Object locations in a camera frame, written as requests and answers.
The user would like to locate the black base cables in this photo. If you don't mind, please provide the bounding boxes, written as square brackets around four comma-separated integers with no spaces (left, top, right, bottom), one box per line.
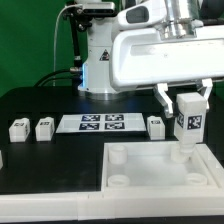
[33,67,83,88]

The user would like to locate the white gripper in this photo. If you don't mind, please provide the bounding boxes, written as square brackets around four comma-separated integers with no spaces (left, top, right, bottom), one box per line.
[110,25,224,118]

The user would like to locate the black camera stand pole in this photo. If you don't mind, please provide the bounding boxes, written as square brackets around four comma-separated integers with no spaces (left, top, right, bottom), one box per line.
[69,15,82,67]

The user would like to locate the white left fence piece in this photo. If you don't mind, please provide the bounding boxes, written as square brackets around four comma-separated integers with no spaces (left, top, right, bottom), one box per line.
[0,150,3,170]

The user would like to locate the white square tabletop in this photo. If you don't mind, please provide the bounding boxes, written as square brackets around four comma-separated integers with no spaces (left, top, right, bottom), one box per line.
[101,141,218,190]

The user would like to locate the white front fence bar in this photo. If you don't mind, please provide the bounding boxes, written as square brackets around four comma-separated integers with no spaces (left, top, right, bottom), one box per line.
[0,189,224,223]

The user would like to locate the white fence bar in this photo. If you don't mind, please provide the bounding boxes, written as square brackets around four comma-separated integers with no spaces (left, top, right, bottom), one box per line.
[0,189,224,223]
[196,144,224,189]

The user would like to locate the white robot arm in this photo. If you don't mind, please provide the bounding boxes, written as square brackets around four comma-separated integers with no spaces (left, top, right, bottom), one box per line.
[75,0,224,117]

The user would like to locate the white tag sheet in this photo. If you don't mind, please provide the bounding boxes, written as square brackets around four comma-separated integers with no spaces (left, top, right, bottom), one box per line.
[56,113,146,133]

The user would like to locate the black camera on stand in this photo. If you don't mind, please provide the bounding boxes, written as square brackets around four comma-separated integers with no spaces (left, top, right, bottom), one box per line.
[65,2,116,18]

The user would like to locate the white right fence bar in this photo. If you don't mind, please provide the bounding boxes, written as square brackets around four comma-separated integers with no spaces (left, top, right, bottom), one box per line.
[196,144,224,189]

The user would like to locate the white camera cable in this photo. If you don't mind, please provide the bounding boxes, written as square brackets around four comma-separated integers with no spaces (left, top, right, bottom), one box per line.
[52,4,81,87]

